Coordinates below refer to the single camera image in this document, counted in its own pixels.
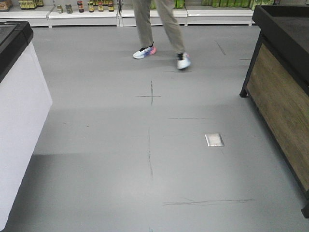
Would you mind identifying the metal floor socket plate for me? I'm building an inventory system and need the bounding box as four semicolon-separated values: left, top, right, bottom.
205;133;224;147

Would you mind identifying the white supermarket shelf unit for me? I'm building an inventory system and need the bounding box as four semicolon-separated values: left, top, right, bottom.
0;0;253;28

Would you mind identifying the person in khaki trousers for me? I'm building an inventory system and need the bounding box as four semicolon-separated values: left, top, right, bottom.
132;0;192;70

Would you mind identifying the wooden black produce stand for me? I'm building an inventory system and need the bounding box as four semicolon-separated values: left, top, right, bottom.
239;4;309;218

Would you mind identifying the white chest freezer black lid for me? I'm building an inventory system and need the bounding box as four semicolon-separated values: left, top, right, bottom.
0;21;53;230

